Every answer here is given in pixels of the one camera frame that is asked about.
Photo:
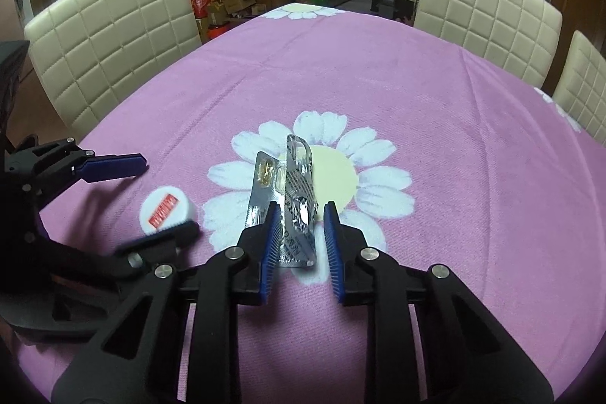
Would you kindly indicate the silver blister pack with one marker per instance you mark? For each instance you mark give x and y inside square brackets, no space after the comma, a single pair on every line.
[298,205]

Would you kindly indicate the cream quilted dining chair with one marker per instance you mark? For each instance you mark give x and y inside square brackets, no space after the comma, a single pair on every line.
[584,87]
[487,11]
[113,39]

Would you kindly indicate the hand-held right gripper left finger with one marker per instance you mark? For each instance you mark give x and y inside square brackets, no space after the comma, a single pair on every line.
[270,252]

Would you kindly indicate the red plastic bag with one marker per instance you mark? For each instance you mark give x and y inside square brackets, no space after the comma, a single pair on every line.
[202,4]

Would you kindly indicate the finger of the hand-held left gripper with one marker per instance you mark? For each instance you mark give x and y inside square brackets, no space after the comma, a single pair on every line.
[113,167]
[161,238]

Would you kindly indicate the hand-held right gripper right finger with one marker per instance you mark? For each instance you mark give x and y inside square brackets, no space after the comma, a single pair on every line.
[333,252]

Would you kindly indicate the white bottle cap red label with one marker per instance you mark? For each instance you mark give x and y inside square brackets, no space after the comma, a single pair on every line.
[163,207]

